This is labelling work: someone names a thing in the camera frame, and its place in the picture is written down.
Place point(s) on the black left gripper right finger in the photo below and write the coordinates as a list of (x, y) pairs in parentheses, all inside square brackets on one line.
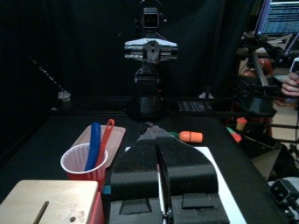
[(187, 175)]

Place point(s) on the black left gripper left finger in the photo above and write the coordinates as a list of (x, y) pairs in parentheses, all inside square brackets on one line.
[(134, 175)]

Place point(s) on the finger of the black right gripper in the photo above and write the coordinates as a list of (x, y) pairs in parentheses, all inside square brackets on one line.
[(155, 52), (147, 52)]

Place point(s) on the white smartphone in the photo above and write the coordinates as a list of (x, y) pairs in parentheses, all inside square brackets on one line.
[(296, 65)]

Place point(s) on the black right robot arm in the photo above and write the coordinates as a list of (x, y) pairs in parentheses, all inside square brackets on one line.
[(147, 84)]

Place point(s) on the person's hand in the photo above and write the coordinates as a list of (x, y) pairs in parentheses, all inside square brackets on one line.
[(292, 86)]

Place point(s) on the orange toy carrot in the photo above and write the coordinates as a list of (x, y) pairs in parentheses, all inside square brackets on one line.
[(191, 136)]

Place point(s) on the pink plastic tray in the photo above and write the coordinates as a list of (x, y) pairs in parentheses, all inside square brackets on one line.
[(117, 137)]

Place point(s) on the red plastic utensil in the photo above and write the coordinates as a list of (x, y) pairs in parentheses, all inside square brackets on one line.
[(105, 140)]

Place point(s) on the blue plastic utensil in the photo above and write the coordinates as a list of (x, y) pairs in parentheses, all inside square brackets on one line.
[(94, 145)]

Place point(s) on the red plastic cup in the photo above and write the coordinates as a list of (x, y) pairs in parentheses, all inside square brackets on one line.
[(77, 159)]

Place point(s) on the white cutting board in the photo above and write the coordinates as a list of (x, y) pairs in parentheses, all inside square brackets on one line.
[(233, 208)]

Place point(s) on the green and orange toy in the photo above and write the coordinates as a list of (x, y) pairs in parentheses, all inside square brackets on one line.
[(236, 136)]

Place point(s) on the white printed label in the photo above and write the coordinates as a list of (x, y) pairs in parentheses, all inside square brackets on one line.
[(191, 106)]

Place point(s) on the wooden box with red sides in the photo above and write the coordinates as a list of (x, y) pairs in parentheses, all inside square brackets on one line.
[(54, 198)]

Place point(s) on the orange and yellow toy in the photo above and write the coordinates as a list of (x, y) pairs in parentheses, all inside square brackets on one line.
[(241, 124)]

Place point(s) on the grey webcam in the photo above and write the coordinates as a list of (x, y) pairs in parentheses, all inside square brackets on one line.
[(280, 189)]

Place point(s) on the computer monitor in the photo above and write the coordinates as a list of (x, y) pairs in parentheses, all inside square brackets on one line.
[(281, 17)]

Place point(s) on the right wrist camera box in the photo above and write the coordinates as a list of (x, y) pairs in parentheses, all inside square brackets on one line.
[(151, 19)]

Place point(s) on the silver frame clamp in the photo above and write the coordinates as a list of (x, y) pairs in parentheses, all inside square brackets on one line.
[(206, 95), (65, 95)]

